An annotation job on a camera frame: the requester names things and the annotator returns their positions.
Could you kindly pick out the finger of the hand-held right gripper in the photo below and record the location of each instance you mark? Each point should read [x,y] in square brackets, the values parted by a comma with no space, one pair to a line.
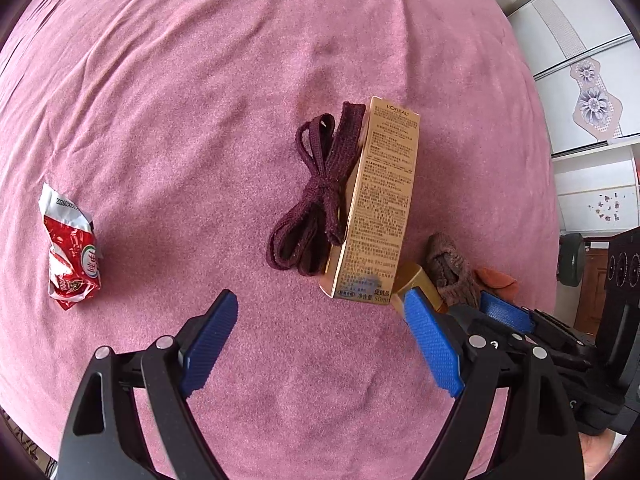
[505,310]

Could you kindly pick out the orange sock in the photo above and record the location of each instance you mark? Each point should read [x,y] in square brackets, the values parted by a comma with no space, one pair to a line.
[495,280]

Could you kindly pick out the wide gold cardboard box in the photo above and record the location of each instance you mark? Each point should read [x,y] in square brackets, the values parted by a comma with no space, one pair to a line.
[382,210]

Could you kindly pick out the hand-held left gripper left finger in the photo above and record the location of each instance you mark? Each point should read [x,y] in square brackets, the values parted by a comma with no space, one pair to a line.
[210,345]

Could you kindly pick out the green round stool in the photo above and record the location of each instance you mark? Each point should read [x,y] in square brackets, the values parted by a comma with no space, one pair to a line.
[571,260]

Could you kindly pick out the narrow gold cardboard box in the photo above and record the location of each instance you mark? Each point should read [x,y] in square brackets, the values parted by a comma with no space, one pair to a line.
[420,275]

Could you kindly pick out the brown knitted sock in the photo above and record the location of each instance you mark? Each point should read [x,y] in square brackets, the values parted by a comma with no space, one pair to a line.
[450,265]

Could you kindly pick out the white low cabinet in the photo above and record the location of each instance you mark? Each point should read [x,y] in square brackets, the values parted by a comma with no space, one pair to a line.
[595,180]

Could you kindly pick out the dark purple shoelace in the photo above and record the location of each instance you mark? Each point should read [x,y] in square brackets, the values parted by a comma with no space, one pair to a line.
[320,190]

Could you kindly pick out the crumpled red snack wrapper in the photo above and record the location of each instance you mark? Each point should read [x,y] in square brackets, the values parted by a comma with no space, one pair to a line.
[70,255]

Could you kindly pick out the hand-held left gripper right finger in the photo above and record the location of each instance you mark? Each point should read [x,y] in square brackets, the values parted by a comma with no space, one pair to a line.
[432,345]

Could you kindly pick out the white sliding-door wardrobe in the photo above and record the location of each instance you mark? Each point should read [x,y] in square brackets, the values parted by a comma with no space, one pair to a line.
[565,20]

